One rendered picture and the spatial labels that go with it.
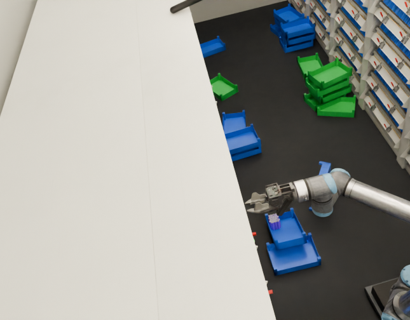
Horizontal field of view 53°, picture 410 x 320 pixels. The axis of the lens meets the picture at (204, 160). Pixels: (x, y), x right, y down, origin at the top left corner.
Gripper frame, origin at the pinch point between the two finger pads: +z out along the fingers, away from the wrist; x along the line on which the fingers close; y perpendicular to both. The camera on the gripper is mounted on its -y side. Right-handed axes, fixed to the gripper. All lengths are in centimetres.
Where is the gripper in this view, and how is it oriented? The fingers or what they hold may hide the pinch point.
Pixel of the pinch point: (249, 207)
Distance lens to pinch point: 178.9
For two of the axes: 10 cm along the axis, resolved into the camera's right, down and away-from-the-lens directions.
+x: 1.5, 7.0, -7.0
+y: -2.2, -6.7, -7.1
